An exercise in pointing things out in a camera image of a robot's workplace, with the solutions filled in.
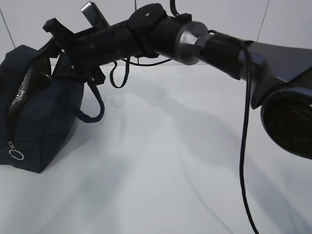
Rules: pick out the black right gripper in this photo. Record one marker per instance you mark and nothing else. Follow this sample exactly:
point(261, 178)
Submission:
point(79, 48)

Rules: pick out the navy blue lunch bag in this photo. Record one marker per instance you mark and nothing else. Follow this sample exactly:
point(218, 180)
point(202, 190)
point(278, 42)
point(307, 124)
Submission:
point(39, 105)

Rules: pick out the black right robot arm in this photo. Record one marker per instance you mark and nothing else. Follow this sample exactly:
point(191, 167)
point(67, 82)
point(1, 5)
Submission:
point(278, 78)

